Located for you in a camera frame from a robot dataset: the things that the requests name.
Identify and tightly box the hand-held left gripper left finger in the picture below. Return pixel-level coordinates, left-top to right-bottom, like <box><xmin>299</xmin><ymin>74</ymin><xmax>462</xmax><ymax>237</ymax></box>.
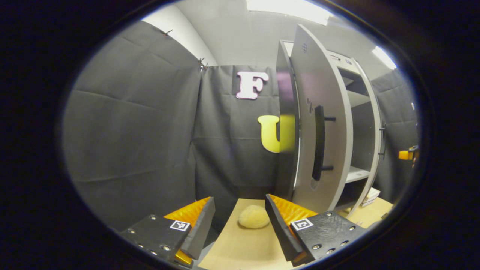
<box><xmin>119</xmin><ymin>196</ymin><xmax>216</xmax><ymax>267</ymax></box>

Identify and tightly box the yellow fluffy round pad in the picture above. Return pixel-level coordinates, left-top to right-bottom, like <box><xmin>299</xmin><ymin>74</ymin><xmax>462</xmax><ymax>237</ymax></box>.
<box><xmin>238</xmin><ymin>205</ymin><xmax>270</xmax><ymax>229</ymax></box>

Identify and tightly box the white and grey cabinet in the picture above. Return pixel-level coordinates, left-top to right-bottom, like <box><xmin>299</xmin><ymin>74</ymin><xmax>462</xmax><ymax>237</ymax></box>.
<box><xmin>276</xmin><ymin>39</ymin><xmax>383</xmax><ymax>218</ymax></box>

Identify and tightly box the black right door handle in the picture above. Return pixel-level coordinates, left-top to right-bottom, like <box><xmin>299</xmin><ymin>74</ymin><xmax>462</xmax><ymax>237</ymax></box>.
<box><xmin>378</xmin><ymin>123</ymin><xmax>387</xmax><ymax>157</ymax></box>

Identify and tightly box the small ceiling light panel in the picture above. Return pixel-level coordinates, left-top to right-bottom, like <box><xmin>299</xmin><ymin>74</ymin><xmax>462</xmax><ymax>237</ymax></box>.
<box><xmin>371</xmin><ymin>46</ymin><xmax>397</xmax><ymax>70</ymax></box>

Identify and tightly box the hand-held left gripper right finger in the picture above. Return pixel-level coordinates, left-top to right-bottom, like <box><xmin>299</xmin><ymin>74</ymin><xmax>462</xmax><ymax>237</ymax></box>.
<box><xmin>265</xmin><ymin>193</ymin><xmax>370</xmax><ymax>267</ymax></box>

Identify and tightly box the black left door handle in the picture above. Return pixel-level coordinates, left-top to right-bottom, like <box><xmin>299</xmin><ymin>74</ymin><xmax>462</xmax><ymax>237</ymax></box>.
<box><xmin>312</xmin><ymin>105</ymin><xmax>337</xmax><ymax>182</ymax></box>

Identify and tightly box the black door handle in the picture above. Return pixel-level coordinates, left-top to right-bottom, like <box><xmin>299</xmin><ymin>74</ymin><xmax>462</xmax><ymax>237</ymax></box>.
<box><xmin>378</xmin><ymin>123</ymin><xmax>387</xmax><ymax>157</ymax></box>
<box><xmin>312</xmin><ymin>105</ymin><xmax>337</xmax><ymax>182</ymax></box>

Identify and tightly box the large ceiling light panel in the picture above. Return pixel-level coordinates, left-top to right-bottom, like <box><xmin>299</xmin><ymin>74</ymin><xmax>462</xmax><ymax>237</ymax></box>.
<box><xmin>246</xmin><ymin>0</ymin><xmax>334</xmax><ymax>26</ymax></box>

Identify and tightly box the white cabinet door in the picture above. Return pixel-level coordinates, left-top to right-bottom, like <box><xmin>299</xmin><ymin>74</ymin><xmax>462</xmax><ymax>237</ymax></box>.
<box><xmin>291</xmin><ymin>24</ymin><xmax>354</xmax><ymax>214</ymax></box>
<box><xmin>347</xmin><ymin>58</ymin><xmax>384</xmax><ymax>218</ymax></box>

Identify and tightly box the black backdrop cloth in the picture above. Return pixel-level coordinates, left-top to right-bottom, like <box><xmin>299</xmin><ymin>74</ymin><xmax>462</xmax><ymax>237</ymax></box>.
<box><xmin>62</xmin><ymin>21</ymin><xmax>420</xmax><ymax>231</ymax></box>

